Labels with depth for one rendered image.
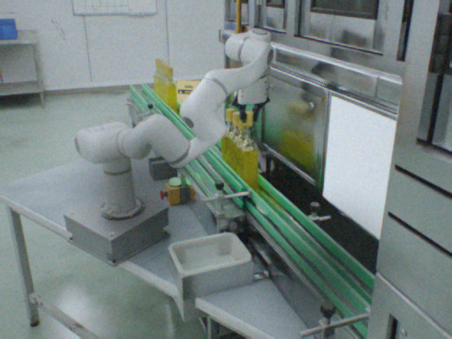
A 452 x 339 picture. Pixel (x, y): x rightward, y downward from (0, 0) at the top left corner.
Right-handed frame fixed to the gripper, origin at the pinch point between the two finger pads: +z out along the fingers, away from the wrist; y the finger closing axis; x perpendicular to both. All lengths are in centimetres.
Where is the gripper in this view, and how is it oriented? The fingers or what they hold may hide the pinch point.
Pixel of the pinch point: (248, 115)
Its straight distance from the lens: 157.2
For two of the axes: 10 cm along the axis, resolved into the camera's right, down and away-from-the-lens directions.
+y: -9.4, 1.3, -3.2
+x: 3.3, 5.8, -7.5
